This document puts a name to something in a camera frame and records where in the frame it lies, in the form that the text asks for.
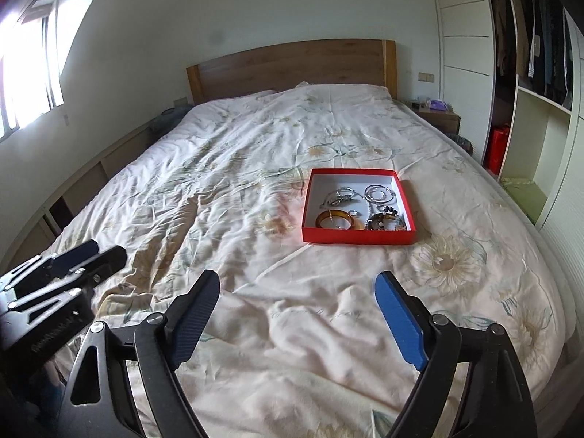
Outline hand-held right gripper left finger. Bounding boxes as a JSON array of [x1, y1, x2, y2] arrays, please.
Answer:
[[57, 270, 222, 438]]

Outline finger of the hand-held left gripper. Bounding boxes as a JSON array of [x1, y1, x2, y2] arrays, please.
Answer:
[[0, 239, 99, 293], [7, 245, 127, 315]]

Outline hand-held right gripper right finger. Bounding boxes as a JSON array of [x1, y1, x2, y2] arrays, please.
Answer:
[[374, 271, 539, 438]]

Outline red jewelry box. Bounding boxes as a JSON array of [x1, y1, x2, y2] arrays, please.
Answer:
[[301, 168, 417, 245]]

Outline beaded bracelet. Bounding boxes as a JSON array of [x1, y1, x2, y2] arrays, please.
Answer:
[[367, 205, 408, 231]]

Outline silver wristwatch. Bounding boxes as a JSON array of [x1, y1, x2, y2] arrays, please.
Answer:
[[325, 188, 361, 209]]

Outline beige low cabinet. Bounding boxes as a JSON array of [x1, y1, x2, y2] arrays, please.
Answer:
[[0, 119, 157, 265]]

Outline amber bangle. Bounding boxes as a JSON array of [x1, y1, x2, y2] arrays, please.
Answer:
[[316, 208, 362, 231]]

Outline floral bedspread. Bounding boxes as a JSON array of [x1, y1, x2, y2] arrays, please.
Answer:
[[25, 83, 571, 438]]

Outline dark cushion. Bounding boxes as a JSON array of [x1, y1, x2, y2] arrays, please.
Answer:
[[153, 106, 195, 136]]

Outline window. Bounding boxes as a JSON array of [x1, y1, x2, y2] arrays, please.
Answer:
[[0, 0, 65, 141]]

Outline dark patterned bag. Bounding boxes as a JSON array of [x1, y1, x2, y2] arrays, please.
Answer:
[[445, 132, 475, 158]]

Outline red bag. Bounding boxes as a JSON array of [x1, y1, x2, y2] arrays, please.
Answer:
[[484, 124, 511, 175]]

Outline wooden nightstand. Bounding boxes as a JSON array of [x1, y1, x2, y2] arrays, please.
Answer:
[[411, 103, 461, 136]]

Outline open wardrobe shelves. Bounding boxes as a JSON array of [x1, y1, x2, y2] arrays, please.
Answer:
[[484, 0, 584, 284]]

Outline wooden headboard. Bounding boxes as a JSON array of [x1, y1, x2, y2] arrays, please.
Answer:
[[186, 39, 397, 107]]

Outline hanging clothes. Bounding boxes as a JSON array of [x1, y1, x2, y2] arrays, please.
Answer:
[[490, 0, 576, 110]]

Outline white wardrobe doors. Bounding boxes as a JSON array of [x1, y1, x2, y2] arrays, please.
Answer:
[[429, 0, 496, 165]]

